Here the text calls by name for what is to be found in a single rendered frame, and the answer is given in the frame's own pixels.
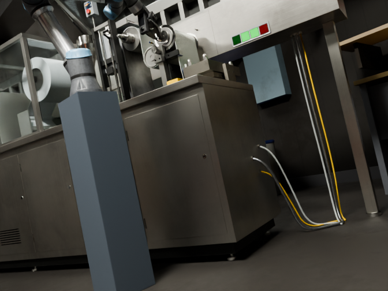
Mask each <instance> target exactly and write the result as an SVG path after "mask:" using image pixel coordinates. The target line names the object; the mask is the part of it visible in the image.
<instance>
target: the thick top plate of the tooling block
mask: <svg viewBox="0 0 388 291"><path fill-rule="evenodd" d="M222 64H224V63H221V62H217V61H213V60H210V59H205V60H203V61H200V62H198V63H195V64H193V65H190V66H187V67H185V68H183V69H184V75H185V78H188V77H191V76H194V75H196V74H202V75H204V74H207V73H210V72H218V73H223V74H224V71H223V66H222ZM233 69H234V74H235V77H236V78H238V77H241V74H240V69H239V67H236V66H233Z"/></svg>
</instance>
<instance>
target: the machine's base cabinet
mask: <svg viewBox="0 0 388 291"><path fill-rule="evenodd" d="M121 115H122V121H123V125H124V130H125V136H126V141H127V145H128V150H129V155H130V161H131V164H132V170H133V175H134V179H135V184H136V190H137V195H138V198H139V204H140V209H141V215H142V219H143V224H144V230H145V235H146V239H147V244H148V249H149V253H150V258H151V259H163V258H180V257H190V256H208V255H225V254H230V255H229V256H227V257H226V260H229V261H230V260H236V259H238V255H236V254H235V253H237V252H239V251H240V250H242V249H243V248H245V247H246V246H247V245H249V244H250V243H251V242H253V241H254V240H256V239H257V238H259V237H260V236H268V235H270V234H271V232H268V230H270V229H271V228H273V227H274V226H275V223H274V218H275V217H276V216H277V215H279V214H281V209H280V206H279V201H278V196H277V191H276V188H275V183H274V179H273V178H272V177H271V176H270V175H268V174H266V173H259V170H260V169H262V171H265V172H268V173H269V171H268V170H267V169H266V168H265V167H264V166H263V165H262V164H261V163H259V162H257V161H251V159H250V157H251V156H254V157H255V158H258V159H260V160H262V161H263V162H264V163H265V164H267V165H268V167H269V168H270V169H271V165H270V160H269V157H268V152H267V151H266V150H265V149H263V148H258V147H257V145H258V144H260V145H261V146H263V147H266V142H265V139H264V134H263V129H262V125H261V121H260V116H259V111H258V106H257V103H256V98H255V93H254V91H249V90H244V89H237V88H230V87H223V86H218V85H211V84H204V83H201V84H198V85H195V86H193V87H189V88H187V89H184V90H181V91H178V92H175V93H173V94H170V95H166V96H164V97H161V98H158V99H155V100H152V101H150V102H147V103H143V104H142V105H138V106H135V107H132V108H130V109H127V110H124V111H121ZM266 148H267V147H266ZM82 263H88V258H87V252H86V248H85V242H84V237H83V231H82V227H81V222H80V216H79V210H78V206H77V201H76V195H75V191H74V186H73V180H72V174H71V171H70V164H69V159H68V153H67V149H66V144H65V138H64V132H61V133H58V134H56V135H52V136H49V137H47V138H44V139H41V140H38V141H35V142H33V143H29V144H26V145H24V146H21V147H18V148H15V149H13V150H10V151H6V152H3V153H1V154H0V269H2V268H19V267H35V268H32V269H31V270H32V271H36V270H40V267H37V266H55V265H64V264H82Z"/></svg>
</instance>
